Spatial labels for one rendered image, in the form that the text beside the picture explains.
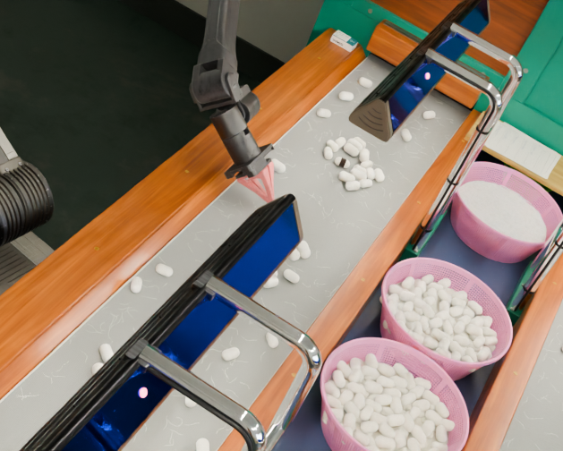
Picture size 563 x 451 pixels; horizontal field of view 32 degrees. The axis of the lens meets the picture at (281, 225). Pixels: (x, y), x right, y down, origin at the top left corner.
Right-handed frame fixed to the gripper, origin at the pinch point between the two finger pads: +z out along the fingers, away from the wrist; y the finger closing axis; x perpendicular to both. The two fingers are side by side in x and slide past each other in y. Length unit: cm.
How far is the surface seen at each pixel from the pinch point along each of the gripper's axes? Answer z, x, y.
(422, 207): 20.0, -15.7, 25.1
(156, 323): -13, -32, -72
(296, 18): -10, 70, 154
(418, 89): -7.8, -33.3, 11.1
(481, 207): 31, -20, 42
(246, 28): -14, 90, 154
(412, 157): 14.9, -8.3, 43.9
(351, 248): 16.1, -9.3, 3.7
